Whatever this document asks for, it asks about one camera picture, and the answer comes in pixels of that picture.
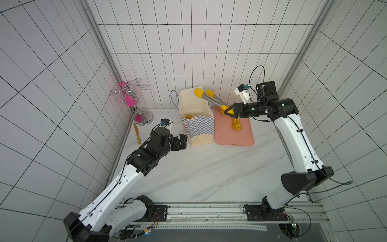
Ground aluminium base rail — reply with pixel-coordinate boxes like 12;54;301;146
127;202;329;231

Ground yellow steel bread tongs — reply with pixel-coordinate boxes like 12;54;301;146
194;88;227;110

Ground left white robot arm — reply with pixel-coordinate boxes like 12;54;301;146
63;127;188;242

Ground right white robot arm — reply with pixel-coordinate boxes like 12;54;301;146
222;98;334;220

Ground pink plastic tray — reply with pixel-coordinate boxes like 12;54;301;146
214;108;255;146

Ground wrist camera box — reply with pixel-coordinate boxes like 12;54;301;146
234;81;279;105
160;118;173;133

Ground wooden butter knife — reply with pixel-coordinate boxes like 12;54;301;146
133;123;142;145

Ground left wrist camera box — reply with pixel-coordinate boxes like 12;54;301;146
160;118;173;133

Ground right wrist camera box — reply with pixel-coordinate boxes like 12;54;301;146
234;81;279;105

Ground braided twisted bread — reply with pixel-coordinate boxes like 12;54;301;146
232;118;242;131

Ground checkered paper bag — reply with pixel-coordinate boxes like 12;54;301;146
177;87;215;147

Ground silver pink mug tree stand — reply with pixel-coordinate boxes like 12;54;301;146
109;78;154;126

